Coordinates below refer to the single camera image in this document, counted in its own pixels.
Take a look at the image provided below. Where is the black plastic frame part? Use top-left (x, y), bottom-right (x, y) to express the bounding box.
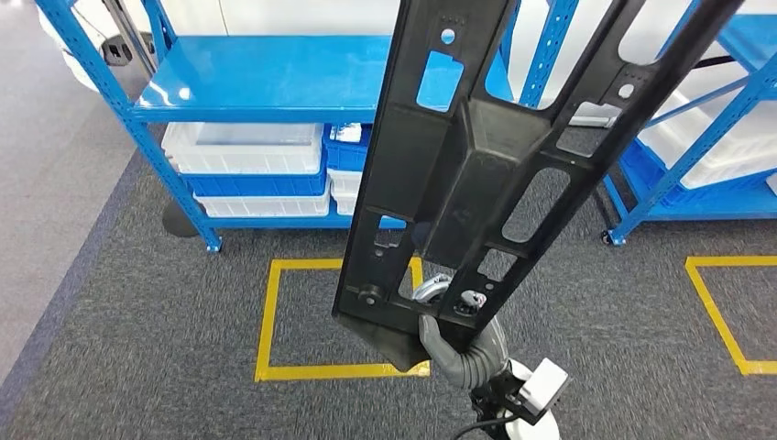
top-left (332, 0), bottom-right (745, 373)

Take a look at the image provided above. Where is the blue metal shelf rack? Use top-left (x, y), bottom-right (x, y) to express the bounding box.
top-left (33, 0), bottom-right (579, 253)

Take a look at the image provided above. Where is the blue wheeled shelf rack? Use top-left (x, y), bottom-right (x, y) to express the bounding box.
top-left (600, 0), bottom-right (777, 248)

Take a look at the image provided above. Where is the white plastic bin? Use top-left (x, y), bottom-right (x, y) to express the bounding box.
top-left (193, 181), bottom-right (332, 218)
top-left (327, 169), bottom-right (364, 197)
top-left (332, 191), bottom-right (359, 217)
top-left (637, 57), bottom-right (777, 191)
top-left (160, 122), bottom-right (326, 176)

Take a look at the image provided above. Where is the yellow floor tape square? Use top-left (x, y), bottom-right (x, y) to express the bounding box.
top-left (255, 258), bottom-right (431, 384)
top-left (685, 256), bottom-right (777, 377)

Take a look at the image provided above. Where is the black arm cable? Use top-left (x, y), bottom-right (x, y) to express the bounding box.
top-left (452, 414), bottom-right (517, 440)

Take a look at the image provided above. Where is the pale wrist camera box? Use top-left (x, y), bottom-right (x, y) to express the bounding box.
top-left (470, 357), bottom-right (572, 426)

